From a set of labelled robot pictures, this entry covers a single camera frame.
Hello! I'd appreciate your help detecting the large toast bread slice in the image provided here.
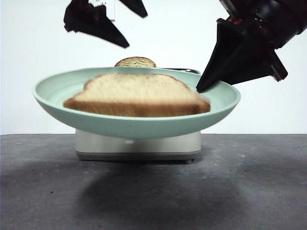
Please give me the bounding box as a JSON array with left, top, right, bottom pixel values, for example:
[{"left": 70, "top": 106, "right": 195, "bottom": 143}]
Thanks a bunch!
[{"left": 63, "top": 73, "right": 211, "bottom": 118}]

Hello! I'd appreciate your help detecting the pale green round plate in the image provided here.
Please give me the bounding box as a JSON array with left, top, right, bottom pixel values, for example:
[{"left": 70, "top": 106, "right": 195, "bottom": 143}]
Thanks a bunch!
[{"left": 33, "top": 67, "right": 241, "bottom": 139}]

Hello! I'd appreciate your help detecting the small seeded bread slice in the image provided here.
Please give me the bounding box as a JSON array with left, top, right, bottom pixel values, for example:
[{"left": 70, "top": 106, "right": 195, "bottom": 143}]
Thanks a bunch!
[{"left": 114, "top": 57, "right": 157, "bottom": 68}]

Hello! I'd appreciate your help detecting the cream toaster with chrome top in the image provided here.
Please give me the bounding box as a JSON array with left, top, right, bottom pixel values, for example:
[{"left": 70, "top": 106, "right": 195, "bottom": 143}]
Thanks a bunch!
[{"left": 75, "top": 68, "right": 201, "bottom": 165}]

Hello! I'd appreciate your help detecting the white wall power socket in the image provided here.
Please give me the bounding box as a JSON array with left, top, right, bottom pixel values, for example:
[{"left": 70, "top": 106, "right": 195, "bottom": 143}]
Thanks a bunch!
[{"left": 94, "top": 0, "right": 116, "bottom": 21}]

